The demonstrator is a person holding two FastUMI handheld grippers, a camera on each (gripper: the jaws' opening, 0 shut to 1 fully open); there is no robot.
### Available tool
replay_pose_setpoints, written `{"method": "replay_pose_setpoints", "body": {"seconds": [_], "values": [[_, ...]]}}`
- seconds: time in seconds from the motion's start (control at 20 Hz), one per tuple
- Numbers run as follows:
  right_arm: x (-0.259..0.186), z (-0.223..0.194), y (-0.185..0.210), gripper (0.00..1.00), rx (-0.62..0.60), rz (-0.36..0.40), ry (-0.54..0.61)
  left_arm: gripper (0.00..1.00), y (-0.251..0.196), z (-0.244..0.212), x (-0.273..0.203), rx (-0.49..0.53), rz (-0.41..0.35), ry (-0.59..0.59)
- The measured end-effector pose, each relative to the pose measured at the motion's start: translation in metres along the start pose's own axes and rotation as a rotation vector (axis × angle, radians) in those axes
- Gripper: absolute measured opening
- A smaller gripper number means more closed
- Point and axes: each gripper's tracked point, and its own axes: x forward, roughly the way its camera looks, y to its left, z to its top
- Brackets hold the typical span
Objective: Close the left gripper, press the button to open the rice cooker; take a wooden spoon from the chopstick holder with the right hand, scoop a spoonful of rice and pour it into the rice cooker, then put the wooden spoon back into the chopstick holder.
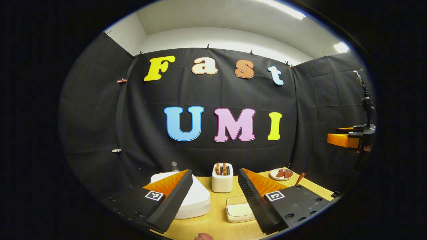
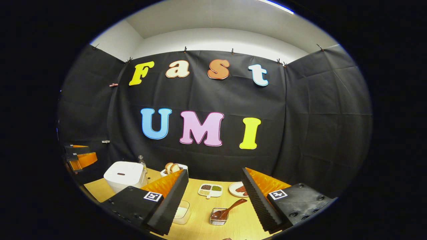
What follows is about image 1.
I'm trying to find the white toaster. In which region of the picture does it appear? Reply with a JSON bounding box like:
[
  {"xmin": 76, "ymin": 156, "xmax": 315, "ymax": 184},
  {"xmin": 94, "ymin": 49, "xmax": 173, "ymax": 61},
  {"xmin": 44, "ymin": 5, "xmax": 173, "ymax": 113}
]
[{"xmin": 212, "ymin": 163, "xmax": 234, "ymax": 193}]

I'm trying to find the long ceiling light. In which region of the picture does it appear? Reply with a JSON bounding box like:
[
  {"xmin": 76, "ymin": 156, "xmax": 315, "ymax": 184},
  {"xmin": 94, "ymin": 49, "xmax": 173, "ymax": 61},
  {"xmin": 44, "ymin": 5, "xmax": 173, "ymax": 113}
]
[{"xmin": 264, "ymin": 0, "xmax": 307, "ymax": 20}]

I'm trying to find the white rice cooker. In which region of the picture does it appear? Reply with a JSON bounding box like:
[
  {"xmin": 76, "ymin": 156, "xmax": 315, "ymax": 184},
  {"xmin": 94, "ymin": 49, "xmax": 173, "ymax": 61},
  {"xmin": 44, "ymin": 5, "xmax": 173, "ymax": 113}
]
[{"xmin": 150, "ymin": 172, "xmax": 211, "ymax": 219}]

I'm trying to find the round white plate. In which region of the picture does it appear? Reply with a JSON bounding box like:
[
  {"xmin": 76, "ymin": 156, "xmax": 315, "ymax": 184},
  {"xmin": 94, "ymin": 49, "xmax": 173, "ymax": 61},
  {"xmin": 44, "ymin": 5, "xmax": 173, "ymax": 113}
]
[{"xmin": 270, "ymin": 168, "xmax": 294, "ymax": 181}]

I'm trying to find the clear plastic rice box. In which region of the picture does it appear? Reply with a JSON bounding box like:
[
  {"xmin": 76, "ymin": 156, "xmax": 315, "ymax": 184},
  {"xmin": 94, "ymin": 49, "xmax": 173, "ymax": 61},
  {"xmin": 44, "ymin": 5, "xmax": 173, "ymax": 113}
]
[{"xmin": 226, "ymin": 196, "xmax": 256, "ymax": 223}]

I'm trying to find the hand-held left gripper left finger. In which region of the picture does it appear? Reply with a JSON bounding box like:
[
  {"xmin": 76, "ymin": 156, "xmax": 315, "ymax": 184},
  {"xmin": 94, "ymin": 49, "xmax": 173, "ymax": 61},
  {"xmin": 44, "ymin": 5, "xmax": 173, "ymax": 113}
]
[{"xmin": 100, "ymin": 169, "xmax": 193, "ymax": 234}]

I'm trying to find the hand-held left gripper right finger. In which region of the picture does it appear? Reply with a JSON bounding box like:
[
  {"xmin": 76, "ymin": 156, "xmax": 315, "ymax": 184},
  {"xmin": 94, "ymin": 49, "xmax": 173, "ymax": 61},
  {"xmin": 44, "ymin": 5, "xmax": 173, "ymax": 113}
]
[{"xmin": 238, "ymin": 168, "xmax": 331, "ymax": 235}]

